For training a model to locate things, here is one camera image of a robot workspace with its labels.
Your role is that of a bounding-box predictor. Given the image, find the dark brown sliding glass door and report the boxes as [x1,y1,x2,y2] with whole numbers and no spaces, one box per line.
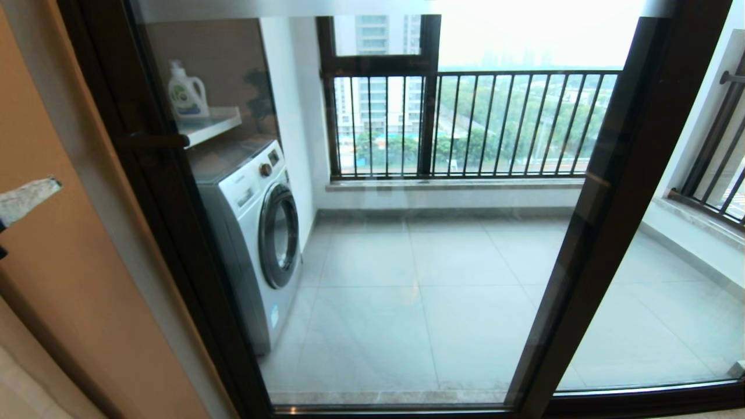
[58,0,734,419]

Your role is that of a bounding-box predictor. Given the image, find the white detergent bottle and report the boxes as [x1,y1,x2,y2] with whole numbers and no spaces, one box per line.
[168,60,209,120]

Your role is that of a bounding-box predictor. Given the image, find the silver front-load washing machine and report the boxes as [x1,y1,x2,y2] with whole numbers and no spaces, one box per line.
[187,137,303,356]

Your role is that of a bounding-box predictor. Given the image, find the grey stone window sill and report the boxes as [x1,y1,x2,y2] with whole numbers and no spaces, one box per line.
[325,177,586,191]
[652,195,745,251]

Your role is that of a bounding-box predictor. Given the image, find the long dark balcony railing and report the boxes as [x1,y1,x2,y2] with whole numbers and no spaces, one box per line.
[332,70,623,178]

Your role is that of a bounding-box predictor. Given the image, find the white wall shelf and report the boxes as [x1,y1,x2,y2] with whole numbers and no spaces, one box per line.
[175,106,242,146]

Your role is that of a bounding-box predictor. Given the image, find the dark window frame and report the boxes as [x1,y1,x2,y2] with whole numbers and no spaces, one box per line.
[316,15,441,180]

